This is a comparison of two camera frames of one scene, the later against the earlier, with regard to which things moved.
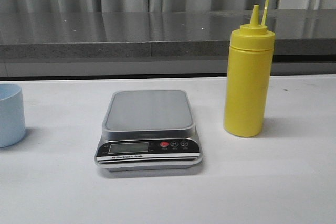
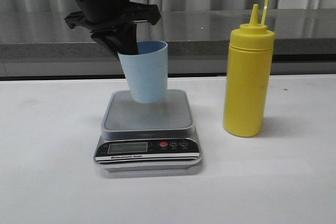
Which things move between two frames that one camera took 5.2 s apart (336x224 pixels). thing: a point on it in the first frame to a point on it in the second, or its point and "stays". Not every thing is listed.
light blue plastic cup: (12, 129) to (146, 72)
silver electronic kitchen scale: (149, 131) stays
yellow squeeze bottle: (249, 70) stays
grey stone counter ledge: (167, 34) stays
